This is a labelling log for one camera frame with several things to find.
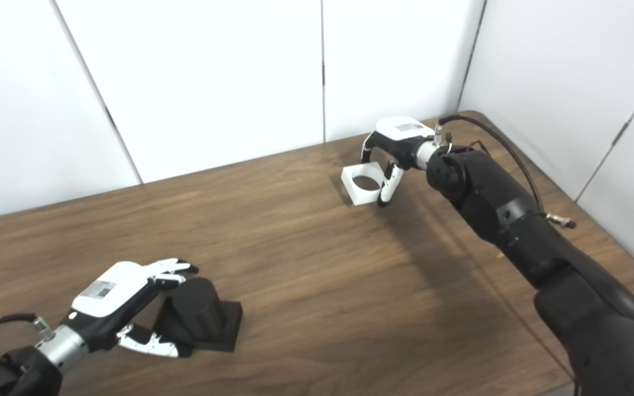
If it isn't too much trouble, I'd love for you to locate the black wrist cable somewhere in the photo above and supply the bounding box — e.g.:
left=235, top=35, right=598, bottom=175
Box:
left=0, top=313, right=56, bottom=347
left=433, top=114, right=577, bottom=230

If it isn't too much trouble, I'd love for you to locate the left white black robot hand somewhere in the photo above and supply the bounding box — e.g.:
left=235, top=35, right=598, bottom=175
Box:
left=63, top=258, right=199, bottom=358

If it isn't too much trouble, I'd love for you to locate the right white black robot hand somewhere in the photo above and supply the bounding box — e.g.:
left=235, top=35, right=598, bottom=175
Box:
left=360, top=116, right=440, bottom=208

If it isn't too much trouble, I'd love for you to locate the black peg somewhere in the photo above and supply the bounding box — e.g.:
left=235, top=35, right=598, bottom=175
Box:
left=153, top=277, right=244, bottom=353

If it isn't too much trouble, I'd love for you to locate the white square piece with hole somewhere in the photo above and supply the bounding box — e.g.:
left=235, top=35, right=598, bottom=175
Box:
left=341, top=163, right=392, bottom=207

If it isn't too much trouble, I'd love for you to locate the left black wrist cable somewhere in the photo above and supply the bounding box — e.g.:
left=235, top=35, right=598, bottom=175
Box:
left=0, top=313, right=56, bottom=347

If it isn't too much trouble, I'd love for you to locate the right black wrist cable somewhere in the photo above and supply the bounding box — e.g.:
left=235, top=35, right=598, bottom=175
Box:
left=433, top=114, right=577, bottom=230

